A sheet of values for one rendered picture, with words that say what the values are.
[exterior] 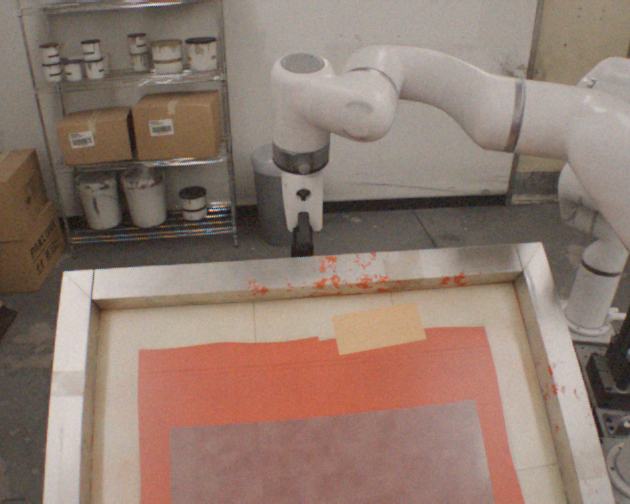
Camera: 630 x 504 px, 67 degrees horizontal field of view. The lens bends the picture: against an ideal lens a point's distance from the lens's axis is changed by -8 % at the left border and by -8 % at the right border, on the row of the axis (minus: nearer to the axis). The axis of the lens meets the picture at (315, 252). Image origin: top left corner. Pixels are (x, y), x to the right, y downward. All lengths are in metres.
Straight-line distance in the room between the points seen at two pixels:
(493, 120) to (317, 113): 0.19
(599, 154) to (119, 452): 0.57
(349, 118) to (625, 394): 0.79
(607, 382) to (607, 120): 0.68
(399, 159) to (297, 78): 3.58
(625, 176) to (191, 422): 0.51
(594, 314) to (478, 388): 0.68
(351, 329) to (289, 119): 0.25
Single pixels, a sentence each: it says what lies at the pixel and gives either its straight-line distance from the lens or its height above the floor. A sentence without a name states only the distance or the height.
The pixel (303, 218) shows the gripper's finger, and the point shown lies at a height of 1.56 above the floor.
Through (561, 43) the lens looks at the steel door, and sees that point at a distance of 4.52.
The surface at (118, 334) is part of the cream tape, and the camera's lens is 0.62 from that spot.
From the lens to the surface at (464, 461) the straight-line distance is 0.60.
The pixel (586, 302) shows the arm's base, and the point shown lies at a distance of 1.25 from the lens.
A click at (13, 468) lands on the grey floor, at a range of 2.62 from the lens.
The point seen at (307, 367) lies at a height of 1.46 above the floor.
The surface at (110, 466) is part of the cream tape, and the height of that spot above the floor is 1.41.
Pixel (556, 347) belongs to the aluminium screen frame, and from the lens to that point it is 0.63.
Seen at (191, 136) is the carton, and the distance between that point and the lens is 3.43.
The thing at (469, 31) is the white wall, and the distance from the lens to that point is 4.07.
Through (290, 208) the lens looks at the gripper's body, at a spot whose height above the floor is 1.57.
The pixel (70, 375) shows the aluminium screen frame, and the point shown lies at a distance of 0.59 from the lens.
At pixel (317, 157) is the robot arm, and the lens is 0.64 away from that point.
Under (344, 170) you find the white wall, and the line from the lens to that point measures 4.08.
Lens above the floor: 1.87
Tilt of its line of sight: 31 degrees down
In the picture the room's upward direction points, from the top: straight up
